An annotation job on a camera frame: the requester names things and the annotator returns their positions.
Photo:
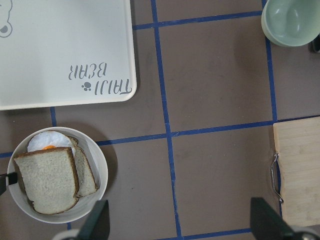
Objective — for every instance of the cream round plate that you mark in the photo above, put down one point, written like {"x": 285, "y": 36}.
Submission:
{"x": 99, "y": 167}

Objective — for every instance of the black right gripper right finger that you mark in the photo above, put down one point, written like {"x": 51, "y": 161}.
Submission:
{"x": 266, "y": 224}

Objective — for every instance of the bread slice with brown crust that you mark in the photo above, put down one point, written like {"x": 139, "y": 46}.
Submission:
{"x": 50, "y": 179}

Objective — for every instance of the light green bowl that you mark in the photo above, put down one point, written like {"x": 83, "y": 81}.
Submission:
{"x": 291, "y": 23}

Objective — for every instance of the bread slice on plate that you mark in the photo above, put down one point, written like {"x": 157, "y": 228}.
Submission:
{"x": 87, "y": 182}

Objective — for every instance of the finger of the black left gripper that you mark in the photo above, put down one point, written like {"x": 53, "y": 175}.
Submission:
{"x": 6, "y": 180}

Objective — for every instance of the wooden cutting board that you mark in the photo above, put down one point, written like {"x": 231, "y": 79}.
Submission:
{"x": 297, "y": 146}

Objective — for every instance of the fried egg toy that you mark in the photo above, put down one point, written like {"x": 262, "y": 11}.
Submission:
{"x": 49, "y": 140}

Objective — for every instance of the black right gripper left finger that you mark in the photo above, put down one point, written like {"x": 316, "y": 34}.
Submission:
{"x": 96, "y": 226}

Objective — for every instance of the cream bear tray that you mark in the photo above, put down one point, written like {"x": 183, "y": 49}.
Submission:
{"x": 65, "y": 52}

